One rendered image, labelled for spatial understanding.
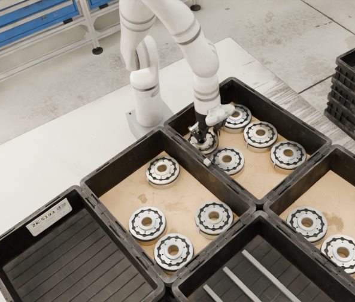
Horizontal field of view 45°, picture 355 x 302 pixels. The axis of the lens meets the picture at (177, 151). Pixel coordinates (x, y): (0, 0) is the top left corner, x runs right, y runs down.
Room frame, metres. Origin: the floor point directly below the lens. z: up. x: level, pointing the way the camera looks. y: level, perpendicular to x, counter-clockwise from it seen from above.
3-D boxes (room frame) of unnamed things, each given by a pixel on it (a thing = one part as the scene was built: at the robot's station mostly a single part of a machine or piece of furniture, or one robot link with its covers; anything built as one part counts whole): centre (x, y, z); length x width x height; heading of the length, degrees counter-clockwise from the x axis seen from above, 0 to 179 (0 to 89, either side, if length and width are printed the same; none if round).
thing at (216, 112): (0.83, -0.12, 1.03); 0.11 x 0.09 x 0.06; 26
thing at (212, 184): (0.62, 0.05, 0.87); 0.40 x 0.30 x 0.11; 33
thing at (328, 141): (0.78, -0.20, 0.92); 0.40 x 0.30 x 0.02; 33
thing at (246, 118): (0.92, -0.20, 0.86); 0.10 x 0.10 x 0.01
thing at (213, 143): (0.83, -0.08, 0.86); 0.10 x 0.10 x 0.01
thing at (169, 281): (0.62, 0.05, 0.92); 0.40 x 0.30 x 0.02; 33
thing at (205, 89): (0.86, -0.11, 1.12); 0.09 x 0.07 x 0.15; 179
